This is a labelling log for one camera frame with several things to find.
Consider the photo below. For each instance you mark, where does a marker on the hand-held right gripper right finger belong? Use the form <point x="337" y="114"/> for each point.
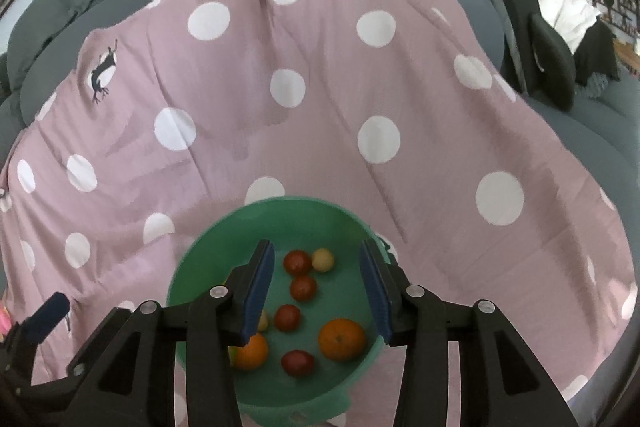
<point x="376" y="292"/>

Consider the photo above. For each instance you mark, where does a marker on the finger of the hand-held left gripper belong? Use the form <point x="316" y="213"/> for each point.
<point x="47" y="314"/>

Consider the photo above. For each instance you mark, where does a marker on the black and white clothes pile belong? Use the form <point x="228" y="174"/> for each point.
<point x="545" y="52"/>

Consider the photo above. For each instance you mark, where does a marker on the small yellow-orange fruit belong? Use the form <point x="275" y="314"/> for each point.
<point x="263" y="322"/>

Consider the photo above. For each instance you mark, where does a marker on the orange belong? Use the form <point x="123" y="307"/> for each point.
<point x="342" y="339"/>
<point x="252" y="352"/>

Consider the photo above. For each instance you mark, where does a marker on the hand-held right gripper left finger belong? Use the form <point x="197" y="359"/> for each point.
<point x="256" y="292"/>

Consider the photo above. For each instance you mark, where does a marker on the pink polka dot blanket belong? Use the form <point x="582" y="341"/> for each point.
<point x="320" y="107"/>

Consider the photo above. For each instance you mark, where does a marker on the red tomato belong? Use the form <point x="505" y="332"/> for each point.
<point x="287" y="317"/>
<point x="297" y="262"/>
<point x="297" y="363"/>
<point x="303" y="288"/>

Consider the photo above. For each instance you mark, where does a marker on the green plastic bowl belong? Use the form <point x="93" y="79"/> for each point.
<point x="300" y="227"/>

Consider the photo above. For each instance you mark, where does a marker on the small yellow fruit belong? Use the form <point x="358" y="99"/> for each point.
<point x="323" y="259"/>

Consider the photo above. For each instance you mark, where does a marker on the white cloth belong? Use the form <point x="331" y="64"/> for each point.
<point x="565" y="12"/>

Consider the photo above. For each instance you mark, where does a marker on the small green lime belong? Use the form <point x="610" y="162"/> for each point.
<point x="231" y="353"/>

